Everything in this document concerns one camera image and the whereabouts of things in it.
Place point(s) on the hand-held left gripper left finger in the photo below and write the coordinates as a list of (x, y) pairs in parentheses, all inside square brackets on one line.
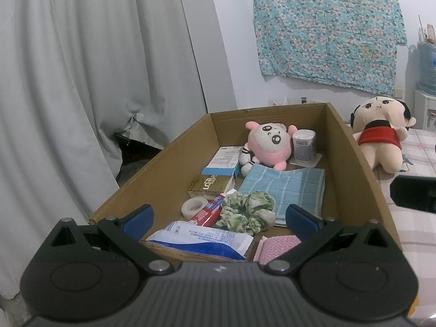
[(138, 218)]

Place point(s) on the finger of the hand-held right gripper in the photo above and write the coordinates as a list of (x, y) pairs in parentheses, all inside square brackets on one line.
[(415, 194)]

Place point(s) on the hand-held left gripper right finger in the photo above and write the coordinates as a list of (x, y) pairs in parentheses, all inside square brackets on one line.
[(299, 219)]

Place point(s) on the light blue striped towel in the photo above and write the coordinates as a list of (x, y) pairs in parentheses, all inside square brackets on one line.
[(293, 190)]

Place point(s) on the green white scrunchie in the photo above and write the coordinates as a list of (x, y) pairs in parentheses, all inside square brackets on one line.
[(245, 211)]

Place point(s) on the cardboard box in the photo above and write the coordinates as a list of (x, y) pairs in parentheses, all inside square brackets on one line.
[(354, 184)]

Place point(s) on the pink pouch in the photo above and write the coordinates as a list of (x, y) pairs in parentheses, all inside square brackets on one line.
[(272, 248)]

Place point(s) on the clear tape roll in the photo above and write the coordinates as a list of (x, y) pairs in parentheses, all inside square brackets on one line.
[(185, 209)]

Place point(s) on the printed bedsheet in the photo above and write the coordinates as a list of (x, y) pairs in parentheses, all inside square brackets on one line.
[(408, 245)]

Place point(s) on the white square pad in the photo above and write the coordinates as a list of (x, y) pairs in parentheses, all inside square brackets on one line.
[(315, 161)]

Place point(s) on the black-haired plush doll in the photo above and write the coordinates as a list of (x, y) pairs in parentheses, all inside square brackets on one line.
[(378, 136)]

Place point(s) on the white blue plastic packet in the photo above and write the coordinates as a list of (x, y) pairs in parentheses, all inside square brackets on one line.
[(204, 238)]

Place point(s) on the red toothpaste tube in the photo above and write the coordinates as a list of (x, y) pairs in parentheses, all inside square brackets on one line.
[(207, 211)]

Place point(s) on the white paper cup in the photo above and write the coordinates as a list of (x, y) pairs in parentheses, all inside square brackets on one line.
[(304, 146)]

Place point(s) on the gold carton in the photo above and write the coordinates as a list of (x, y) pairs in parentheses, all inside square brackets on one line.
[(207, 185)]

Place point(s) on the pink pig plush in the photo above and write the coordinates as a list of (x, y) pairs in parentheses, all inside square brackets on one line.
[(269, 146)]

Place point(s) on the blue white carton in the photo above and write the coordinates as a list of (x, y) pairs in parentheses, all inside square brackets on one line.
[(223, 158)]

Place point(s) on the blue water bottle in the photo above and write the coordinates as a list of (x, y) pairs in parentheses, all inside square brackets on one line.
[(427, 68)]

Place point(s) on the grey curtain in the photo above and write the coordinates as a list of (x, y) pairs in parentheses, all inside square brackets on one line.
[(85, 92)]

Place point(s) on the white bottle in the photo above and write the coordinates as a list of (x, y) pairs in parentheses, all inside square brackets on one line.
[(431, 34)]

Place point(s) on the wall outlet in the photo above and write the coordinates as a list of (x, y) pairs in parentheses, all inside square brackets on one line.
[(399, 92)]

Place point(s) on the floral wall cloth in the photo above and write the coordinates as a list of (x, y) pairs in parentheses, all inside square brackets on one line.
[(323, 30)]

